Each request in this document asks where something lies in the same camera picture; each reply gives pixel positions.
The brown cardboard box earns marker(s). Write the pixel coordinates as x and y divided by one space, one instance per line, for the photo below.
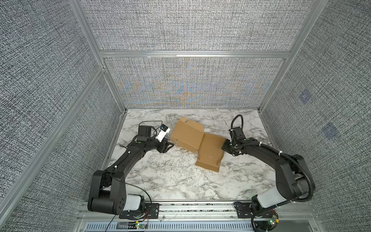
190 135

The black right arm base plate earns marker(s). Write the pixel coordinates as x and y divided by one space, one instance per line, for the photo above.
245 210

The aluminium enclosure frame bars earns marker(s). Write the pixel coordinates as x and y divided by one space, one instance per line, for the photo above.
50 63

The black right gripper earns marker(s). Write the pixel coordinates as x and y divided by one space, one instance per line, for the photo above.
224 147

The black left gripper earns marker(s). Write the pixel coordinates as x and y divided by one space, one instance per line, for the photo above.
163 146

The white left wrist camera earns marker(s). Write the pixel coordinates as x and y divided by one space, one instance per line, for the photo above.
162 132

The aluminium front rail frame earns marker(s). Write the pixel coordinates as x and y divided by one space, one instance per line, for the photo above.
198 216

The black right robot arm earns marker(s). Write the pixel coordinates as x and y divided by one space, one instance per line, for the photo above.
293 180

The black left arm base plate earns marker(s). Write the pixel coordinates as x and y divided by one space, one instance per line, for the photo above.
149 210

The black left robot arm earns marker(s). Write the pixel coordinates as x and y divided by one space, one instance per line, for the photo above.
108 192

